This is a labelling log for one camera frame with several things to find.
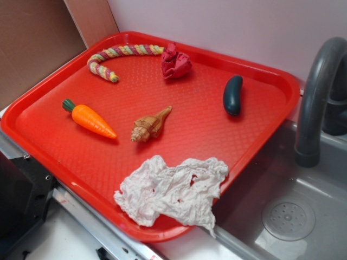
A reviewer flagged red plastic tray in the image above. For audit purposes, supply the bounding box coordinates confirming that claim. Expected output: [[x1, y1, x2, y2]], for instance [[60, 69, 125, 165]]
[[1, 32, 300, 242]]

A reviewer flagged brown cardboard panel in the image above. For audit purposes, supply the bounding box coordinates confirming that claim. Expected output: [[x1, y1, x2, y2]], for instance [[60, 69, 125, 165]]
[[0, 0, 120, 109]]

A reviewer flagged grey toy sink basin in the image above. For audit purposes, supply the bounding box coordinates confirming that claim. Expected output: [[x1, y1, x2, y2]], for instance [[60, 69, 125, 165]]
[[213, 121, 346, 259]]

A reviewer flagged brown toy seashell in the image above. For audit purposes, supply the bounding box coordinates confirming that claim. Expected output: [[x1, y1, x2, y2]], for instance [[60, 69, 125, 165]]
[[131, 106, 172, 142]]

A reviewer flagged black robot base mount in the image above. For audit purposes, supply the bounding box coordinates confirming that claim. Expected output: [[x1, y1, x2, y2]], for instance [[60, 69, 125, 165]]
[[1, 154, 56, 252]]

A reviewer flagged dark green toy cucumber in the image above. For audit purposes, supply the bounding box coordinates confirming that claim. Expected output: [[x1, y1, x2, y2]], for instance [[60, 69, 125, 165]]
[[223, 75, 243, 116]]

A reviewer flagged grey toy faucet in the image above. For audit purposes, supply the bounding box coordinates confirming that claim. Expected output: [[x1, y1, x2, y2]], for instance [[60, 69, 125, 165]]
[[294, 37, 346, 167]]

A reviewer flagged multicolored twisted rope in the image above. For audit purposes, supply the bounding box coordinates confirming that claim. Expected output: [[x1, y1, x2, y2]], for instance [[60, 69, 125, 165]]
[[87, 44, 165, 83]]

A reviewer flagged orange toy carrot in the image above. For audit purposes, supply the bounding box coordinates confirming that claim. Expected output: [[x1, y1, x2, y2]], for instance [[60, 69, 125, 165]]
[[62, 99, 117, 140]]

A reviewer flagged crumpled white paper towel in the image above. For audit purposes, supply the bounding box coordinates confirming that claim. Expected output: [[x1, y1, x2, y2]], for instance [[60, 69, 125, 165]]
[[113, 155, 229, 237]]

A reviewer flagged crumpled red cloth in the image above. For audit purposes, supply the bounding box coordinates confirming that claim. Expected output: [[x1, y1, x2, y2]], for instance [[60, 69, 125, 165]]
[[161, 43, 192, 79]]

